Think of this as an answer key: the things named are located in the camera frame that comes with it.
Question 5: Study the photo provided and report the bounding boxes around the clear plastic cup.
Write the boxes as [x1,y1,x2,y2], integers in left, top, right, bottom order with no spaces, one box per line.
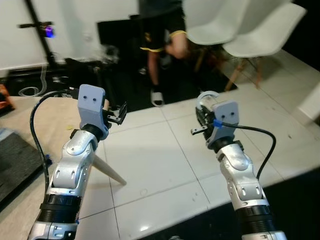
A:
[196,90,223,113]

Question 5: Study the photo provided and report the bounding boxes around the black floor mat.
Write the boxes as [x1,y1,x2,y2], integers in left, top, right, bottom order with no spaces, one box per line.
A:
[0,45,238,108]

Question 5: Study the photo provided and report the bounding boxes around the white slipper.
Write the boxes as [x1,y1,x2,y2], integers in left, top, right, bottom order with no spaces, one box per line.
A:
[151,89,166,107]

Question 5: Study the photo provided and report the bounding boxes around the pale wooden table leg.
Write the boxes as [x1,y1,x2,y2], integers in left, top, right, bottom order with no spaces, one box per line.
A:
[92,154,127,186]

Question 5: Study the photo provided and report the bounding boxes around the black case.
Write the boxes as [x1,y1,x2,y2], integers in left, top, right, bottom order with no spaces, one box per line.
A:
[96,19,151,53]

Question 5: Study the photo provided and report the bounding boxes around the person in black shorts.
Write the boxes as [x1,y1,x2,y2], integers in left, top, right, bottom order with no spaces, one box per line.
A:
[137,0,190,108]

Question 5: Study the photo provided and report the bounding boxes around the white chair with wooden legs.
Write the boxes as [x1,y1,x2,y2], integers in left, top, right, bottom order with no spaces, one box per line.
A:
[222,2,307,92]
[182,0,292,73]

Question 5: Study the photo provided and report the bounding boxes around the dark grey table mat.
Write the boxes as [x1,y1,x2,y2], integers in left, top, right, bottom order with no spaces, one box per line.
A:
[0,131,47,203]

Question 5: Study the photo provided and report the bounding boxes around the device with purple light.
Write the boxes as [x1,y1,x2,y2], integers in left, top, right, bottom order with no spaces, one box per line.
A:
[44,25,55,39]

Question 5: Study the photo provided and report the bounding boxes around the white furniture piece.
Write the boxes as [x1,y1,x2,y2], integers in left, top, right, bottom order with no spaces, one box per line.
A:
[299,82,320,123]

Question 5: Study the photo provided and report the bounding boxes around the orange object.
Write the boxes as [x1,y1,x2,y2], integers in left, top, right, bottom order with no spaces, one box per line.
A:
[0,84,14,112]

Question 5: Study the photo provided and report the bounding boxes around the black tripod stand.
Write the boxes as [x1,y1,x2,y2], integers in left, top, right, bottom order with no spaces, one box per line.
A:
[19,0,68,76]

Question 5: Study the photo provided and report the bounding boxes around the dark floor rug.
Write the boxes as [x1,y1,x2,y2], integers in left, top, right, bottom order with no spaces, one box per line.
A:
[150,167,320,240]

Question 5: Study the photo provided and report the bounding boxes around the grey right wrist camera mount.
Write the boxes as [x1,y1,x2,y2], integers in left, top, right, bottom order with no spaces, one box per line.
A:
[211,101,240,147]

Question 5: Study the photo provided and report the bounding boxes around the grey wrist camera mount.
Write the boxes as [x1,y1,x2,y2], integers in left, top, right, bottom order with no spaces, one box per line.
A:
[76,84,111,142]
[211,101,240,147]

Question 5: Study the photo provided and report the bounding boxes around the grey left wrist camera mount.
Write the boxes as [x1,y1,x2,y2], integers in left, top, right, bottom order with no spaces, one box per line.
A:
[76,84,111,142]

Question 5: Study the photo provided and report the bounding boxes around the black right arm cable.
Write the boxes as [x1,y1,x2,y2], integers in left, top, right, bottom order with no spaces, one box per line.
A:
[234,124,277,182]

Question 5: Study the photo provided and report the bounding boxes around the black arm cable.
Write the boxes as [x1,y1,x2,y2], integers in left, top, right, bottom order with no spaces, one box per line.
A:
[29,86,81,193]
[234,124,277,182]

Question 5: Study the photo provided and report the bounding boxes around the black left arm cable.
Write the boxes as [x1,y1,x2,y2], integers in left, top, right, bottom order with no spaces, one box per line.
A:
[29,86,81,193]

